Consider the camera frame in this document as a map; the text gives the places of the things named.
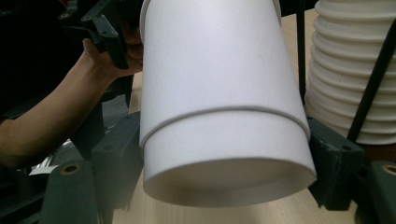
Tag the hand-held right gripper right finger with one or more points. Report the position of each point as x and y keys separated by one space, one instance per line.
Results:
x=334 y=165

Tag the stack of white cups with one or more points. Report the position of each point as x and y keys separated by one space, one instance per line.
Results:
x=345 y=62

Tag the white paper cup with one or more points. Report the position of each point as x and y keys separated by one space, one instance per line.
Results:
x=230 y=149
x=218 y=62

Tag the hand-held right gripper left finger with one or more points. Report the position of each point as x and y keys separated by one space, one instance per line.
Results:
x=120 y=155

